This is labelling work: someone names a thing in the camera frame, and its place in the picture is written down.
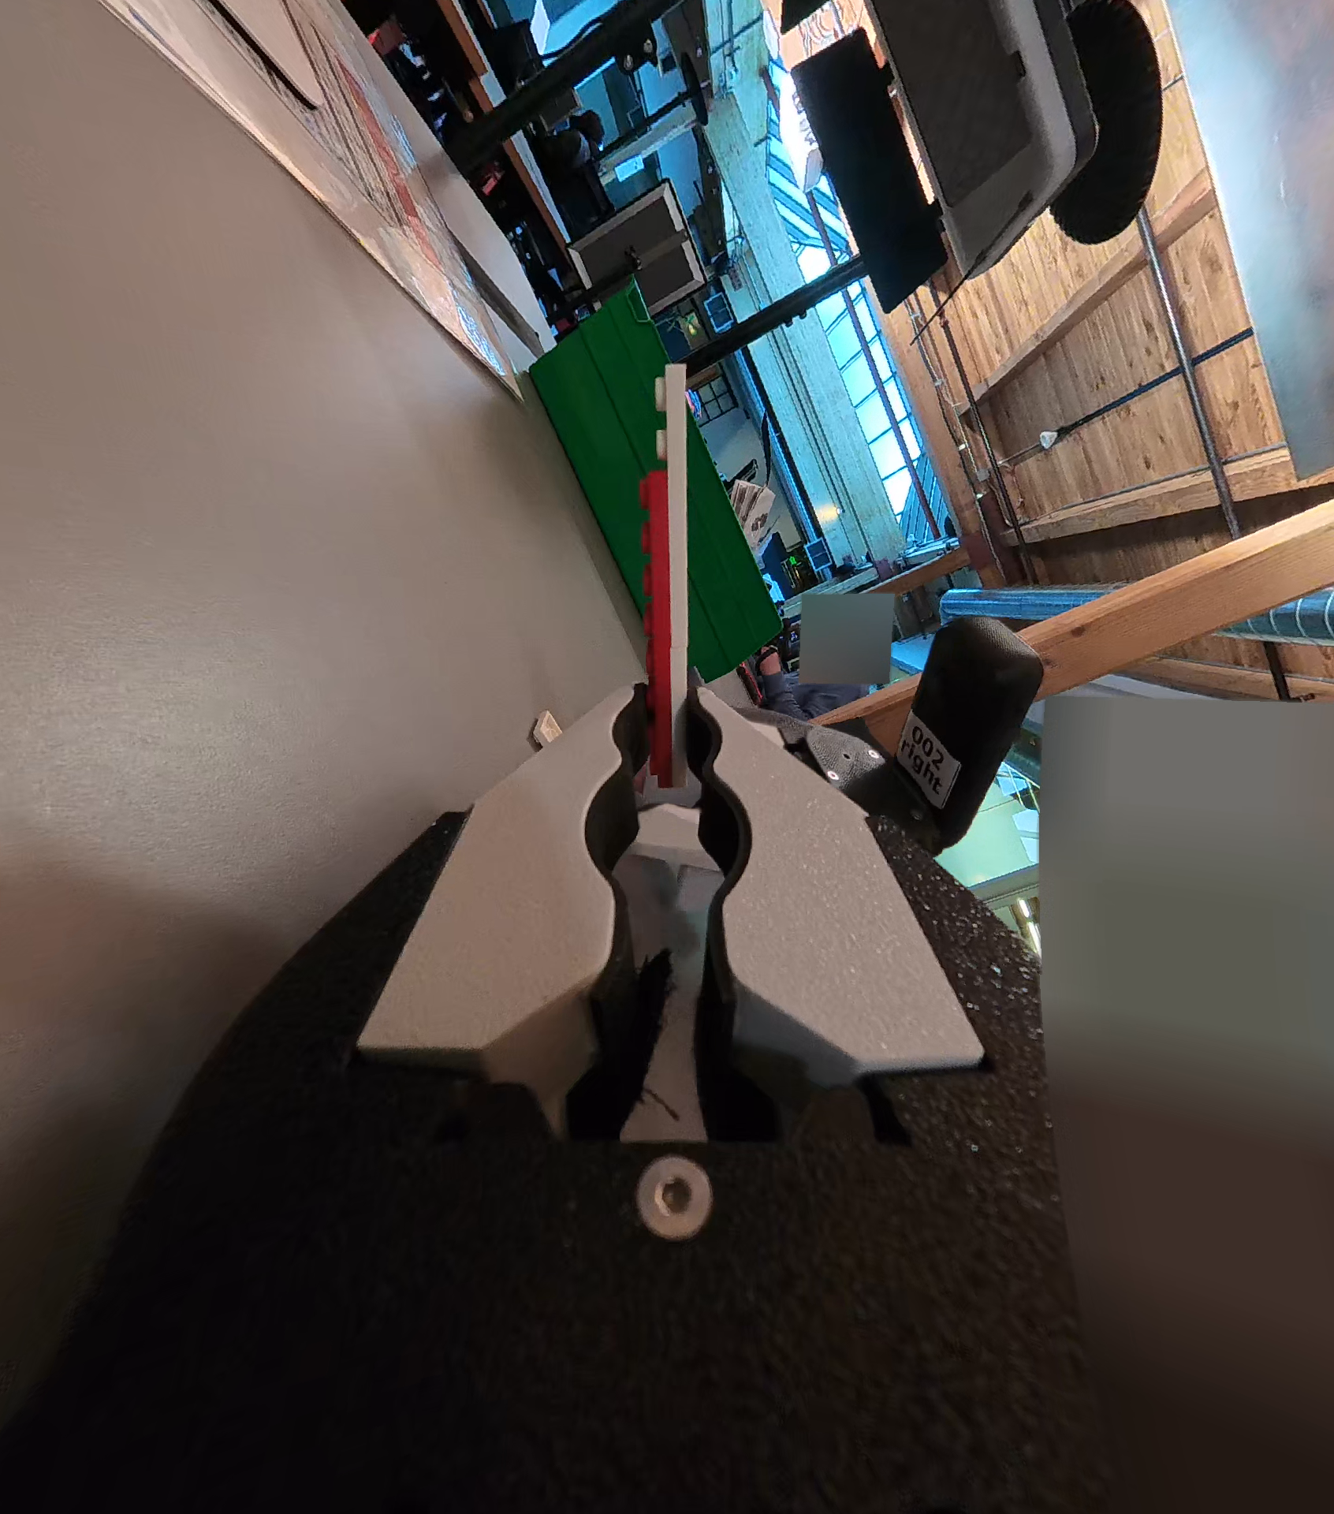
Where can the printed plastic bag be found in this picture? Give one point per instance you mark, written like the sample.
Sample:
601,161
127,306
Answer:
385,166

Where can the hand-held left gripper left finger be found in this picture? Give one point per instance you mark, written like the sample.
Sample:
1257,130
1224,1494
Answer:
502,922

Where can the green plastic bin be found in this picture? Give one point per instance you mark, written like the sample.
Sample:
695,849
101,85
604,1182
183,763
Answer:
644,473

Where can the small white lego piece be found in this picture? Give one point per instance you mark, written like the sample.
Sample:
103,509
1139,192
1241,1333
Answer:
547,730

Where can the black metal pole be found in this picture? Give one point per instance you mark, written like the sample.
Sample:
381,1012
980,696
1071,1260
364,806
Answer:
786,311

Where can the grey panel device with black disc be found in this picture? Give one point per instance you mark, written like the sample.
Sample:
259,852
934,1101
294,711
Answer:
975,107

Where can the rectangular sheet metal duct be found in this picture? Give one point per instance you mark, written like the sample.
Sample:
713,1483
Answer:
1306,214

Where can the spiral metal duct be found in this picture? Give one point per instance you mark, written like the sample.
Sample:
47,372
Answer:
1330,618

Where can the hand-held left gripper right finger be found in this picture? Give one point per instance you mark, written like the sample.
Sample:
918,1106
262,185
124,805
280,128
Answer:
834,935

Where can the red and white lego plate assembly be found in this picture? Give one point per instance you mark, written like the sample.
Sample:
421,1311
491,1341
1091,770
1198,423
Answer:
678,532

